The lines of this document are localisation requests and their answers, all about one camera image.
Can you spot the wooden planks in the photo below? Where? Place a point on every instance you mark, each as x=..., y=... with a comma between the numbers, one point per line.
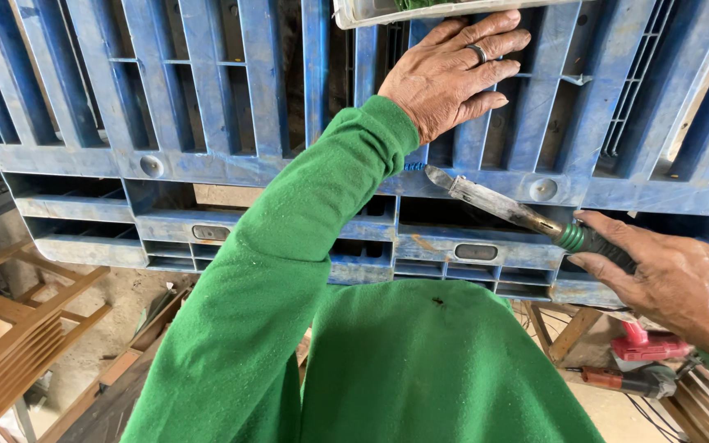
x=114, y=381

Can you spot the person's right hand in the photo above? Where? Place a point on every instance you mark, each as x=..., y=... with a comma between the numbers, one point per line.
x=680, y=289

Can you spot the red power tool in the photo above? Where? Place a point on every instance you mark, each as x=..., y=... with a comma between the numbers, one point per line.
x=647, y=347

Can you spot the person's green sweater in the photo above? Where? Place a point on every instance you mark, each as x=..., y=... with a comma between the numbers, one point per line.
x=440, y=369

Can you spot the white plastic tray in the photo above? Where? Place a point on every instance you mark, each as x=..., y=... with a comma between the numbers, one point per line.
x=391, y=15

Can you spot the person's left hand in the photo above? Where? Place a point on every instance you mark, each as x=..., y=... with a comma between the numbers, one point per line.
x=434, y=80

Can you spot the orange and black power tool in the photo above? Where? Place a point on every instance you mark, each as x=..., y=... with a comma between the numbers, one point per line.
x=631, y=380

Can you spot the soldering iron with green collar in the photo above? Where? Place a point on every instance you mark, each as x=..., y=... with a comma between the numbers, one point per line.
x=502, y=208

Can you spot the wooden slats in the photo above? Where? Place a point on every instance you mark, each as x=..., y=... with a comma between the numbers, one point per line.
x=708, y=406

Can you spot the brown wooden frame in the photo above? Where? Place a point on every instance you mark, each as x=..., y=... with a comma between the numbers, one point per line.
x=16, y=350

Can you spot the wooden stand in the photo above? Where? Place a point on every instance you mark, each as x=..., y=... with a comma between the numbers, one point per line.
x=567, y=335

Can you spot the blue plastic pallet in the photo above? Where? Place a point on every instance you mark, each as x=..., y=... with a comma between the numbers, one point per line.
x=219, y=166

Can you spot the green cloth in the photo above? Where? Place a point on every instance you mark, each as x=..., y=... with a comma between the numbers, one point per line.
x=419, y=3

